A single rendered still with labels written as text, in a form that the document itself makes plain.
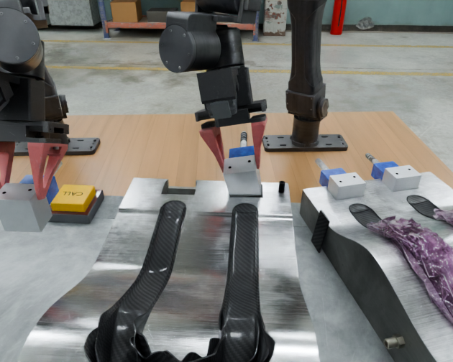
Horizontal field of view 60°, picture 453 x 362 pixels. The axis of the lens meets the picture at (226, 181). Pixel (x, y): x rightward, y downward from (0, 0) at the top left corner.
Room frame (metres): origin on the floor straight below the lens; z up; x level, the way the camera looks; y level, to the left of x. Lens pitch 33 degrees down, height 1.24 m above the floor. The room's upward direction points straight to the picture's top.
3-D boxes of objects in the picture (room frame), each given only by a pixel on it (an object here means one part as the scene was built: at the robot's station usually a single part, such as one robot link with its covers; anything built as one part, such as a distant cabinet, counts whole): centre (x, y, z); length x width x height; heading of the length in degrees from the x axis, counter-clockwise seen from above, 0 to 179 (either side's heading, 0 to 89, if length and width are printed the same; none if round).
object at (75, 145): (0.83, 0.41, 0.84); 0.20 x 0.07 x 0.08; 92
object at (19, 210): (0.46, 0.27, 0.93); 0.13 x 0.05 x 0.05; 176
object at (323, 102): (0.84, -0.19, 0.90); 0.09 x 0.06 x 0.06; 54
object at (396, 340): (0.28, -0.19, 0.84); 0.02 x 0.01 x 0.02; 103
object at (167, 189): (0.53, 0.08, 0.87); 0.05 x 0.05 x 0.04; 86
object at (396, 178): (0.63, -0.30, 0.86); 0.13 x 0.05 x 0.05; 13
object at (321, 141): (0.85, -0.19, 0.84); 0.20 x 0.07 x 0.08; 92
